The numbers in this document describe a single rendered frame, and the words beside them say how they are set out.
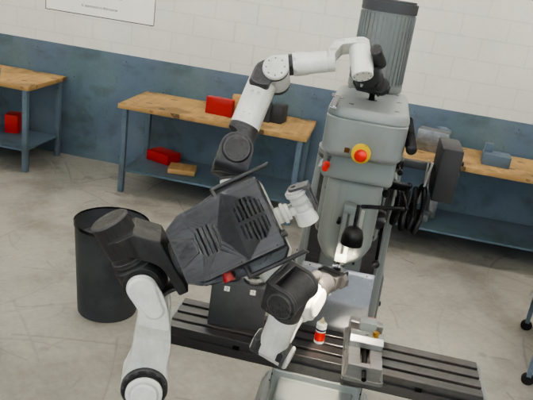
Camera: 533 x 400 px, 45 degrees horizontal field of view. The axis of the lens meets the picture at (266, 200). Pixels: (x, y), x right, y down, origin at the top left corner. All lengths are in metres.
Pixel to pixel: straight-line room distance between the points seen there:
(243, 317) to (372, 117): 0.97
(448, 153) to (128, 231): 1.23
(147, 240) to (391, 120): 0.81
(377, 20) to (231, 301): 1.17
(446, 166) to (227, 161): 0.97
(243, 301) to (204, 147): 4.46
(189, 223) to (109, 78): 5.39
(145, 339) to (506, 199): 5.26
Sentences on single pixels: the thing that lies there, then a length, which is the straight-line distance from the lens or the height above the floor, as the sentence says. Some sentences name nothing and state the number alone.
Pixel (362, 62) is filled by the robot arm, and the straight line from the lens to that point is 1.94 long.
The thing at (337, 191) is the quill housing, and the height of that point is 1.58.
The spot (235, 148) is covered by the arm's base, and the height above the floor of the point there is 1.77.
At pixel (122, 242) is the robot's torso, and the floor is 1.50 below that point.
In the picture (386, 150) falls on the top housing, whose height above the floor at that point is 1.78.
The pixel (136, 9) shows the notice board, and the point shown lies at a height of 1.66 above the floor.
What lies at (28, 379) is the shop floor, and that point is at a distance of 3.80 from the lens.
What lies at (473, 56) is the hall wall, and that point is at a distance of 6.44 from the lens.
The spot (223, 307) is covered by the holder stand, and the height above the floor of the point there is 1.01.
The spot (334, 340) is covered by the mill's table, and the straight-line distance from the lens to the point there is 2.58.
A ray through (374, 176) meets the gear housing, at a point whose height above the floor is 1.66.
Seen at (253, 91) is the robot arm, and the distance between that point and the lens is 1.90.
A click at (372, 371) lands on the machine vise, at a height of 0.99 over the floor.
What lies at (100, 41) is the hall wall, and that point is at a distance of 7.05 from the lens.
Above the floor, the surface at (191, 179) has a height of 0.23.
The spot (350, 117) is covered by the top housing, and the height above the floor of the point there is 1.86.
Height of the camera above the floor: 2.26
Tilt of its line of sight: 20 degrees down
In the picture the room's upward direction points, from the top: 8 degrees clockwise
